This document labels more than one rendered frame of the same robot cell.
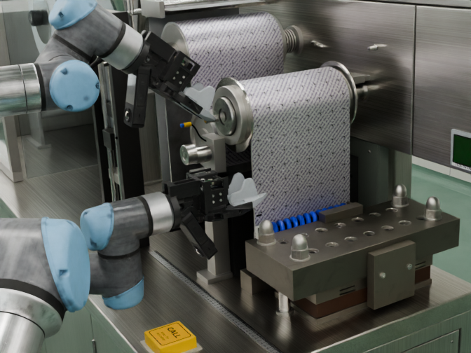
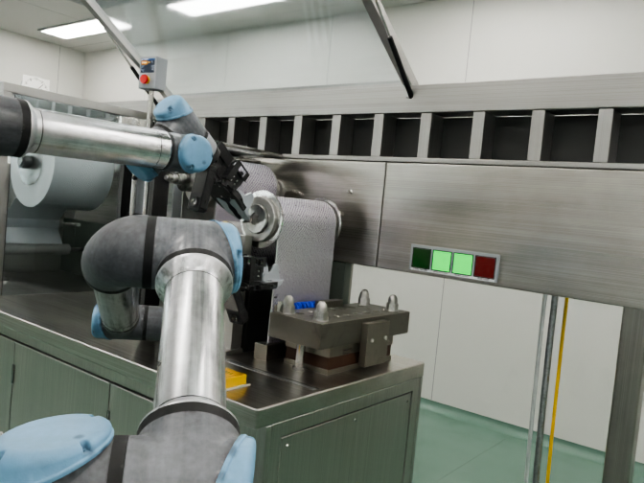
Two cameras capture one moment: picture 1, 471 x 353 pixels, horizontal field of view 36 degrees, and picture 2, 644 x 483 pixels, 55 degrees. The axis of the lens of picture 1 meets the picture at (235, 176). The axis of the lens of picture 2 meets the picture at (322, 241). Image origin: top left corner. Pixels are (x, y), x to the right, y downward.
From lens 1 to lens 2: 0.56 m
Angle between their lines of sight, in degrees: 27
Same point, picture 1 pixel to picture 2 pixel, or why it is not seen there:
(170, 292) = not seen: hidden behind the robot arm
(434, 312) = (401, 374)
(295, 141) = (303, 245)
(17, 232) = (198, 223)
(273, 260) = (301, 320)
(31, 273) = (218, 249)
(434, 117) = (397, 237)
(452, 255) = not seen: hidden behind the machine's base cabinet
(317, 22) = (299, 176)
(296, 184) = (300, 278)
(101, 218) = not seen: hidden behind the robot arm
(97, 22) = (193, 121)
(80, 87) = (201, 152)
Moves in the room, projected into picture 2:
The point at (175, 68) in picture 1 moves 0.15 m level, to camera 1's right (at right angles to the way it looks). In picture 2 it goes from (234, 172) to (293, 178)
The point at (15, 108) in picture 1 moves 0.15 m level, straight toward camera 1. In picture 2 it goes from (150, 158) to (188, 158)
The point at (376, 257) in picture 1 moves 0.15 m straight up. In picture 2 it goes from (369, 325) to (376, 264)
